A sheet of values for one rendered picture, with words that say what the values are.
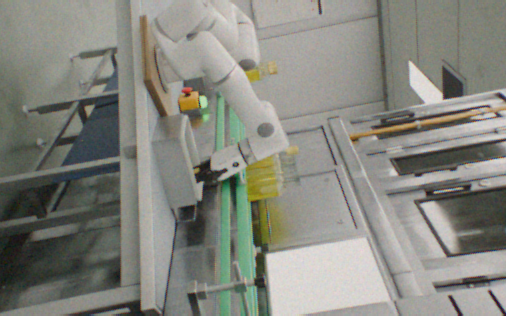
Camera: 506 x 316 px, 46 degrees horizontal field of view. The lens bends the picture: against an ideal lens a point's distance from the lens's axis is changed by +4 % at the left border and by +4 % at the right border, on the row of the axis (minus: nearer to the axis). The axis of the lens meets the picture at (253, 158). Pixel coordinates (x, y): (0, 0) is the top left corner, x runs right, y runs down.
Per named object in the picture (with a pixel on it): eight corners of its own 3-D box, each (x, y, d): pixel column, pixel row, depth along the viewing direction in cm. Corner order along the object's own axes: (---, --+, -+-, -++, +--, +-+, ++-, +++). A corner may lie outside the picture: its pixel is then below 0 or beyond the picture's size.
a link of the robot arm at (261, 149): (271, 106, 158) (268, 94, 166) (236, 122, 159) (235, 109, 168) (293, 150, 164) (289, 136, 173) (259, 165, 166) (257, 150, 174)
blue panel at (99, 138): (68, 226, 202) (190, 203, 200) (50, 182, 194) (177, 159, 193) (134, 78, 344) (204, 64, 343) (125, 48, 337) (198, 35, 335)
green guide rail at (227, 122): (216, 161, 188) (240, 156, 188) (215, 158, 187) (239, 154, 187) (220, 28, 344) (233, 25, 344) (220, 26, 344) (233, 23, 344)
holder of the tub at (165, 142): (175, 224, 171) (201, 219, 171) (150, 141, 159) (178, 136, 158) (179, 195, 186) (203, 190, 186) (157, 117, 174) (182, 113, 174)
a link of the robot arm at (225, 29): (194, 39, 167) (188, -2, 175) (242, 76, 185) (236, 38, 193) (220, 23, 163) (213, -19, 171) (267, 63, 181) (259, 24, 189)
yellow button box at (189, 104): (181, 117, 220) (200, 114, 220) (176, 99, 217) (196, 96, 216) (182, 111, 226) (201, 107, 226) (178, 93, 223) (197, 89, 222)
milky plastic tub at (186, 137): (172, 209, 168) (201, 204, 168) (152, 141, 158) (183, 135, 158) (176, 180, 184) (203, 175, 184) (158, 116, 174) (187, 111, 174)
